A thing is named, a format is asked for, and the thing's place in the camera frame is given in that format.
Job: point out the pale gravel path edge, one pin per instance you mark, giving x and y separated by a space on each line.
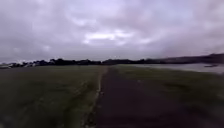
94 100

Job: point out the distant row of trees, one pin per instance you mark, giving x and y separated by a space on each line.
83 62

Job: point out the grey water surface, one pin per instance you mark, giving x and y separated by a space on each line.
196 67

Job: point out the dark asphalt path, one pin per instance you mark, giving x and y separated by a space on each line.
133 103

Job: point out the green grass field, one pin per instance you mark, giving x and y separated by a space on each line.
43 93

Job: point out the grass strip beside water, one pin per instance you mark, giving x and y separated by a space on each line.
180 81

